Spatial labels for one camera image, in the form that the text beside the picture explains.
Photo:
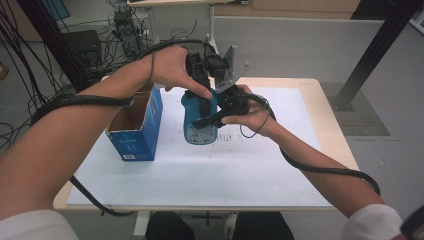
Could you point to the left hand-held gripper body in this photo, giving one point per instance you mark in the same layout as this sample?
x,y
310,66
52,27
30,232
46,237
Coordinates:
x,y
205,68

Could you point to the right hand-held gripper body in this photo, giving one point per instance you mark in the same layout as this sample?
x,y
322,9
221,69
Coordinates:
x,y
233,100

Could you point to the blue plastic bottle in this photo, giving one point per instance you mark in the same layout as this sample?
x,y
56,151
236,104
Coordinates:
x,y
191,113

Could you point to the blue cardboard box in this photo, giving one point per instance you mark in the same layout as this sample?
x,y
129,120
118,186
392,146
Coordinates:
x,y
136,140

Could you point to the person's right hand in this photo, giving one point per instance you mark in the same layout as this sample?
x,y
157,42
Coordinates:
x,y
260,118

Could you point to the person's left hand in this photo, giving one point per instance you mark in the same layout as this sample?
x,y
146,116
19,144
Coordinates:
x,y
170,70

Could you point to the white desk with legs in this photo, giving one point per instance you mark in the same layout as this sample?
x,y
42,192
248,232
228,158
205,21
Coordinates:
x,y
213,23

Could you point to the white paper sheet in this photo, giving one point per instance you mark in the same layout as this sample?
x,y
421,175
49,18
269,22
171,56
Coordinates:
x,y
216,180

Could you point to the black computer tower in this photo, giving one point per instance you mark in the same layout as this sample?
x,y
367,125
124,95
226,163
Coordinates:
x,y
128,35

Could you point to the person's left leg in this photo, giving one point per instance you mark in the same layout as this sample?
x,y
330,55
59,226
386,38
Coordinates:
x,y
170,228

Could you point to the person's leg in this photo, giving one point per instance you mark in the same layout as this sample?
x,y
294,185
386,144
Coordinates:
x,y
170,228
263,228

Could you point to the black box unit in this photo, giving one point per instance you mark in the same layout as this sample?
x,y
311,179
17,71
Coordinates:
x,y
83,45

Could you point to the person's right leg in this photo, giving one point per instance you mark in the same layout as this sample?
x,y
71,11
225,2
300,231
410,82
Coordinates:
x,y
263,228

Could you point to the grey gridded floor mat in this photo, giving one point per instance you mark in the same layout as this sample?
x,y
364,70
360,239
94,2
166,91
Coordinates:
x,y
363,116

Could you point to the white right shirt sleeve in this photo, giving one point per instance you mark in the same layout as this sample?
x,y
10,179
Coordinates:
x,y
371,223

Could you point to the white shirt sleeve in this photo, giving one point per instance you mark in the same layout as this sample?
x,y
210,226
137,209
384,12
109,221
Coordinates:
x,y
36,226
371,223

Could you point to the white left shirt sleeve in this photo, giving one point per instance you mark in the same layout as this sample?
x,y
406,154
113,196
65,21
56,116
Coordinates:
x,y
36,226

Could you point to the black metal stand post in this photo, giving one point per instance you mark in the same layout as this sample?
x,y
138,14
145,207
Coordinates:
x,y
53,43

